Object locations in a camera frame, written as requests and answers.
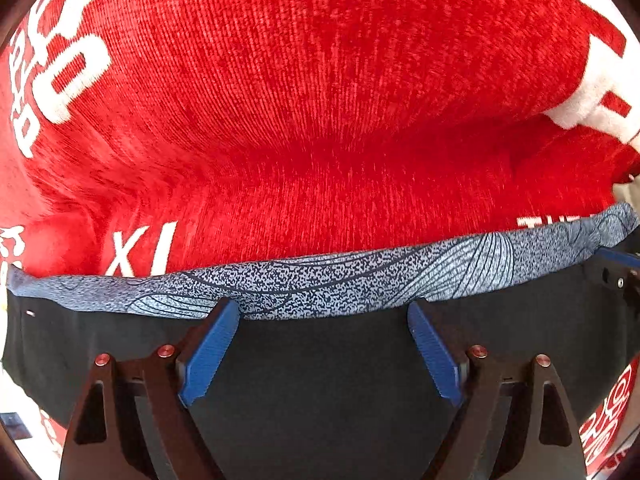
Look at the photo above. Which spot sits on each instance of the black pants with patterned waistband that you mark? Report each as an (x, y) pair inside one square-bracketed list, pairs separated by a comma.
[(325, 285)]

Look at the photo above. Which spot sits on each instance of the dark grey object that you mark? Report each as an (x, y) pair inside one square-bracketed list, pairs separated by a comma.
[(14, 426)]

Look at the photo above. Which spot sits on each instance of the red printed blanket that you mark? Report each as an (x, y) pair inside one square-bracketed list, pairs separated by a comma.
[(320, 110)]

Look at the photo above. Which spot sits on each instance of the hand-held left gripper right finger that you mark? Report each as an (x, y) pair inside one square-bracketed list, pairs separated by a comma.
[(432, 355)]

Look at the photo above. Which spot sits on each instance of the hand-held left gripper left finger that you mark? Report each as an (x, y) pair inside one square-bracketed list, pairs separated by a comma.
[(210, 355)]

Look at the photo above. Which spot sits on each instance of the beige cushion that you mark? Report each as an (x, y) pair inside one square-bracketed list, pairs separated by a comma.
[(627, 191)]

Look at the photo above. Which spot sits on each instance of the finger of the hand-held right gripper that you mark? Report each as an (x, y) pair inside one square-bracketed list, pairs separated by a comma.
[(617, 272)]

